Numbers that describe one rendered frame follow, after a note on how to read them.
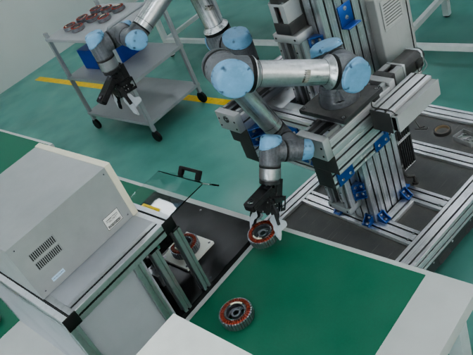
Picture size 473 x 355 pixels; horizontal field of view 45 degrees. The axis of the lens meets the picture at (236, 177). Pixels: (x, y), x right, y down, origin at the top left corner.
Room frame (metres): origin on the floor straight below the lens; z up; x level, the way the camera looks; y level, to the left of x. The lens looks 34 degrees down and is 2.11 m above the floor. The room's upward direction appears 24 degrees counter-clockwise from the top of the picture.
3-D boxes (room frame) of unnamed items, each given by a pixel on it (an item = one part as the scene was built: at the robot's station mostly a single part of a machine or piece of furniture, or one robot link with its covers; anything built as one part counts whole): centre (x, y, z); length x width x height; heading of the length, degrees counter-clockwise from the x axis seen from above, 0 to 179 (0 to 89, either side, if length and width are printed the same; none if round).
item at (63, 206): (1.60, 0.62, 1.22); 0.44 x 0.39 x 0.20; 36
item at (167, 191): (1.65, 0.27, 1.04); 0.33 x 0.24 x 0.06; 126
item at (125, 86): (2.20, 0.28, 1.29); 0.09 x 0.08 x 0.12; 118
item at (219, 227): (1.77, 0.36, 0.76); 0.64 x 0.47 x 0.02; 36
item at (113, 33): (2.22, 0.18, 1.45); 0.11 x 0.11 x 0.08; 20
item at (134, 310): (1.28, 0.48, 0.91); 0.28 x 0.03 x 0.32; 126
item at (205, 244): (1.68, 0.28, 0.78); 0.15 x 0.15 x 0.01; 36
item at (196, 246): (1.68, 0.28, 0.80); 0.11 x 0.11 x 0.04
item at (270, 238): (1.54, -0.01, 0.82); 0.11 x 0.11 x 0.04
